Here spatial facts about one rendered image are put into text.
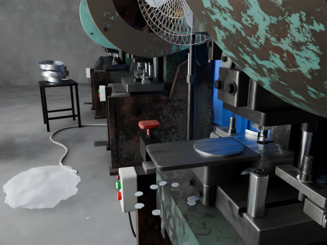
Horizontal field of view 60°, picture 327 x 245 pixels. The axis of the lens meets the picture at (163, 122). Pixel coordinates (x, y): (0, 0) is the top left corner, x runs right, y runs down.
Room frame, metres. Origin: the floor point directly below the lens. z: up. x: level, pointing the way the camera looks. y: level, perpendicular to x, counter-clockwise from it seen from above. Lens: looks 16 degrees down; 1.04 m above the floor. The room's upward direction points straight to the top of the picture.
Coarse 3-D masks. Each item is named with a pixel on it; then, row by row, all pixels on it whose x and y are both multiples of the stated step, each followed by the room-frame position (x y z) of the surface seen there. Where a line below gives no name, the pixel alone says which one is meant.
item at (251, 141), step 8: (232, 136) 0.75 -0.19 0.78; (240, 136) 0.75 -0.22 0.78; (248, 136) 0.75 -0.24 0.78; (264, 136) 0.75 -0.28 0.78; (248, 144) 0.69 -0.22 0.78; (256, 144) 0.69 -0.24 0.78; (264, 144) 0.71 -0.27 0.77; (272, 144) 0.69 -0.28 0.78; (264, 152) 0.63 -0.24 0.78; (272, 152) 0.63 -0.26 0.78; (288, 152) 0.63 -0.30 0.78; (256, 160) 0.63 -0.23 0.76; (264, 160) 0.62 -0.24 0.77; (272, 160) 0.62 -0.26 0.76; (280, 160) 0.63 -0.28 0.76; (288, 160) 0.63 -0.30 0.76; (256, 168) 0.63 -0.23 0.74; (264, 168) 0.62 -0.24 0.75; (272, 168) 0.62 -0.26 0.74
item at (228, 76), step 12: (228, 60) 0.70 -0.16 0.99; (228, 72) 0.66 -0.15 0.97; (240, 72) 0.62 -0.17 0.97; (216, 84) 0.69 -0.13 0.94; (228, 84) 0.64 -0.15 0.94; (240, 84) 0.62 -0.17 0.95; (252, 84) 0.62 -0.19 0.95; (228, 96) 0.66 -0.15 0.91; (240, 96) 0.62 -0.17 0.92; (252, 96) 0.61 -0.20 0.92; (264, 96) 0.61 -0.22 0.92; (276, 96) 0.62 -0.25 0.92; (252, 108) 0.61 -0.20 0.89; (264, 108) 0.61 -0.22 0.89; (276, 108) 0.62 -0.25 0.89
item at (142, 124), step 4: (152, 120) 0.98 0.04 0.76; (140, 124) 0.94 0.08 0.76; (144, 124) 0.93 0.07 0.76; (148, 124) 0.93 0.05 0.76; (152, 124) 0.93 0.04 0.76; (156, 124) 0.93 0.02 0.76; (144, 128) 0.92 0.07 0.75; (148, 128) 0.93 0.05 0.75; (152, 128) 0.93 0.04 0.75; (148, 132) 0.95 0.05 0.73
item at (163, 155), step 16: (160, 144) 0.69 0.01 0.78; (176, 144) 0.69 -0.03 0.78; (192, 144) 0.69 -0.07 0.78; (208, 144) 0.67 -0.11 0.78; (224, 144) 0.67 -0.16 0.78; (240, 144) 0.67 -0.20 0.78; (160, 160) 0.59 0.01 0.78; (176, 160) 0.59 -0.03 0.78; (192, 160) 0.59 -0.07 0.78; (208, 160) 0.59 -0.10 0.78; (224, 160) 0.59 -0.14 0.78; (240, 160) 0.60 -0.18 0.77; (192, 176) 0.68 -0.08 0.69; (208, 176) 0.61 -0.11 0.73; (224, 176) 0.62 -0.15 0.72; (208, 192) 0.61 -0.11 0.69
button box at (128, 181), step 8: (120, 168) 0.86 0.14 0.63; (128, 168) 0.86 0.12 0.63; (128, 176) 0.81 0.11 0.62; (136, 176) 0.82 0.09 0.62; (128, 184) 0.81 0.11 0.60; (136, 184) 0.81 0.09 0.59; (128, 192) 0.81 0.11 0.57; (120, 200) 0.87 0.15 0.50; (128, 200) 0.81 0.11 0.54; (136, 200) 0.81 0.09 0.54; (128, 208) 0.81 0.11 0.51; (136, 208) 0.81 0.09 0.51; (128, 216) 0.87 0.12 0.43
